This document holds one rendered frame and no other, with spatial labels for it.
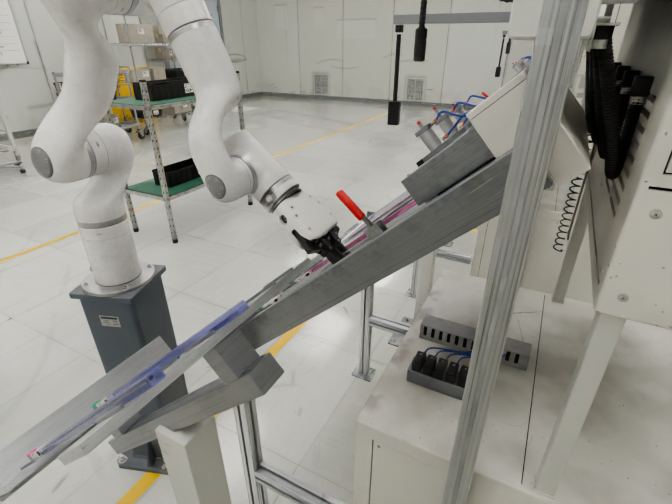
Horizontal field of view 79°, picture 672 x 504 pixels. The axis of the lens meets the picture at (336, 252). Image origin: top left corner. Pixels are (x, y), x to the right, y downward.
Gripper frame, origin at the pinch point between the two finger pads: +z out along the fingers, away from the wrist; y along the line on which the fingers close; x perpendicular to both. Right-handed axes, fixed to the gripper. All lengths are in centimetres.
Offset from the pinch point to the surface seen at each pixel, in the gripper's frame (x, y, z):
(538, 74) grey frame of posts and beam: -45.7, -14.1, 1.4
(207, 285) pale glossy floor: 155, 84, -46
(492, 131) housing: -37.6, -8.0, 2.5
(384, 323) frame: 55, 60, 30
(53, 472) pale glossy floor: 131, -30, -16
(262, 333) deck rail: 21.6, -10.0, 0.2
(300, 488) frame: 52, -12, 35
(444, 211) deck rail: -26.6, -10.1, 5.9
